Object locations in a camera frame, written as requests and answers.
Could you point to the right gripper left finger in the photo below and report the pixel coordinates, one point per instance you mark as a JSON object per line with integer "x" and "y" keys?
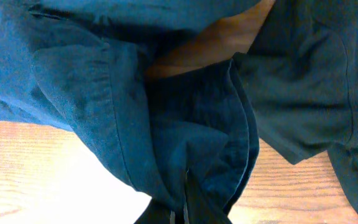
{"x": 156, "y": 213}

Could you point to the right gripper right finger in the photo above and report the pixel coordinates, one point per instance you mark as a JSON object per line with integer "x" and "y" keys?
{"x": 198, "y": 209}

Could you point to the navy blue shorts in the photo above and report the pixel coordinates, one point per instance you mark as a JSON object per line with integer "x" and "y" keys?
{"x": 79, "y": 66}

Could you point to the black garment pile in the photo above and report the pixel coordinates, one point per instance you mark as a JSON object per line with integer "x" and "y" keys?
{"x": 301, "y": 76}

